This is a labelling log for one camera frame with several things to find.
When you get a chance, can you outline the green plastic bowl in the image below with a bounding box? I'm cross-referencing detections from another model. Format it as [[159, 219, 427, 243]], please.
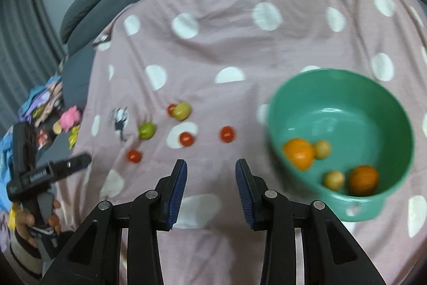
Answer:
[[267, 69, 415, 223]]

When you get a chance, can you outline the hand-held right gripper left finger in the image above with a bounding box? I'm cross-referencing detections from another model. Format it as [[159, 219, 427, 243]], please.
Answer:
[[40, 159, 188, 285]]

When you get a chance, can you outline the grey curtain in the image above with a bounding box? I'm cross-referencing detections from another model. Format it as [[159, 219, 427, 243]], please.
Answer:
[[0, 0, 67, 139]]

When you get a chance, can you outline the pink toy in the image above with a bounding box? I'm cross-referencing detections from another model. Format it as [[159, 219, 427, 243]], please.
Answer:
[[60, 106, 82, 132]]

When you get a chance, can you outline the orange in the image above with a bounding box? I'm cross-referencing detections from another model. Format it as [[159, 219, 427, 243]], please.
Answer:
[[283, 138, 316, 171], [347, 165, 380, 196]]

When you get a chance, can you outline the yellow toy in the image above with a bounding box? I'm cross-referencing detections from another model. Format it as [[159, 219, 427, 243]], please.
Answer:
[[68, 126, 81, 147]]

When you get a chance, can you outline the person's left forearm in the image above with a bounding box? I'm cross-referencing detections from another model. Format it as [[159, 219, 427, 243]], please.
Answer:
[[8, 233, 45, 276]]

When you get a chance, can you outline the pile of colourful clothes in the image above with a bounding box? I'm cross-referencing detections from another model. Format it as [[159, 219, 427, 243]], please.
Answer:
[[18, 76, 64, 125]]

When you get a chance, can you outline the person's left hand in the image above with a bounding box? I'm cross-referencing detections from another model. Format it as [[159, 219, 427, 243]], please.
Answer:
[[14, 200, 62, 248]]

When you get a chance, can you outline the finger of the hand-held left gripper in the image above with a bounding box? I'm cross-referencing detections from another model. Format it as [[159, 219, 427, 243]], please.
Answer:
[[50, 153, 92, 183]]

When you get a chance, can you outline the pink polka-dot blanket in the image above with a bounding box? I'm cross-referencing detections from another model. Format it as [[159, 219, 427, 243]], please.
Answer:
[[43, 0, 427, 285]]

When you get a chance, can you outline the small green fruit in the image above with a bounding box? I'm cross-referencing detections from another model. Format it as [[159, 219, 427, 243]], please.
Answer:
[[172, 102, 192, 121], [139, 122, 156, 139]]

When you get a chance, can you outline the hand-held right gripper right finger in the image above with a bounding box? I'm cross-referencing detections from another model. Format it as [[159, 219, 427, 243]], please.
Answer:
[[235, 158, 388, 285]]

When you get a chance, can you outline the small yellow fruit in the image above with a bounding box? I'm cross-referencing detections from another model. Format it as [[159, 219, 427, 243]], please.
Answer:
[[314, 140, 332, 159], [323, 171, 345, 190]]

